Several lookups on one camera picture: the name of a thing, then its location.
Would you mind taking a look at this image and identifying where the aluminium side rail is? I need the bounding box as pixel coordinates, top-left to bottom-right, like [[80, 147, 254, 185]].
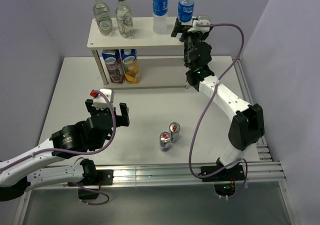
[[231, 55, 272, 162]]

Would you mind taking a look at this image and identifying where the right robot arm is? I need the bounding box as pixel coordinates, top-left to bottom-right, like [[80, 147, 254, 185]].
[[171, 16, 265, 180]]

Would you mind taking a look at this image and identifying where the aluminium mounting rail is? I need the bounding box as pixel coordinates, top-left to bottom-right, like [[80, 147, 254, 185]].
[[23, 161, 287, 190]]

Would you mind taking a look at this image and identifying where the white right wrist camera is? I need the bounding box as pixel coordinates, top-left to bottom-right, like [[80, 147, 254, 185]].
[[187, 15, 212, 34]]

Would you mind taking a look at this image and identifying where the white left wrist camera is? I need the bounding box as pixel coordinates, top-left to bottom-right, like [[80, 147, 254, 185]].
[[90, 89, 115, 110]]

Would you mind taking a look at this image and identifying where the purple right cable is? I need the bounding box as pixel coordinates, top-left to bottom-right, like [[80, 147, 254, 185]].
[[188, 22, 249, 198]]

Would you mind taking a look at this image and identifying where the silver blue energy drink can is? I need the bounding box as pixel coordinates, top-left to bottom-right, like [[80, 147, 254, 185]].
[[169, 122, 181, 143]]

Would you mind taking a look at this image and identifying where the purple cable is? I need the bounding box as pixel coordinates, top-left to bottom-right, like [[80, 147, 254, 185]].
[[188, 22, 249, 198], [0, 90, 118, 206]]

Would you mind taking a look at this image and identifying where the water bottle blue label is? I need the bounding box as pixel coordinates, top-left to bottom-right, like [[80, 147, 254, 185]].
[[177, 0, 195, 23], [152, 0, 169, 35]]

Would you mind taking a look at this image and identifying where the purple grape juice carton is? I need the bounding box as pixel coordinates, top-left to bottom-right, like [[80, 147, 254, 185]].
[[102, 49, 125, 84]]

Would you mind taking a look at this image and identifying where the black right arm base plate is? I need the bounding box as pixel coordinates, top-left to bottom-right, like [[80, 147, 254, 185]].
[[197, 165, 245, 183]]

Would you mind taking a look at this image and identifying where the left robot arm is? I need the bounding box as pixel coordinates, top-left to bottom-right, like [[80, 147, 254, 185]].
[[0, 99, 130, 202]]

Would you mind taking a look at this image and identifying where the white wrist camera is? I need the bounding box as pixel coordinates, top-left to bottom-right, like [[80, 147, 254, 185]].
[[187, 15, 212, 34], [90, 89, 115, 110]]

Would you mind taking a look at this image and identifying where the glass soda bottle green cap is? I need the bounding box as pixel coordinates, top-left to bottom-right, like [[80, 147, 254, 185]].
[[93, 0, 113, 36]]

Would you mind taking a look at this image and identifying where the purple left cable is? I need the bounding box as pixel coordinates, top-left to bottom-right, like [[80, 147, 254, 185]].
[[0, 90, 118, 206]]

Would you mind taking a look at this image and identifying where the white two-tier shelf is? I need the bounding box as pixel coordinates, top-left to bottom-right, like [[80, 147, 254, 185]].
[[87, 17, 188, 89]]

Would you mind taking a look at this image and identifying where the yellow pineapple juice carton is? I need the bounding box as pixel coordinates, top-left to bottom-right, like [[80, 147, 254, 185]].
[[120, 49, 140, 84]]

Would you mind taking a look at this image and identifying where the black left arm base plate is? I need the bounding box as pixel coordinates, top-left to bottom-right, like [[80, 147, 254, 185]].
[[76, 169, 114, 187]]

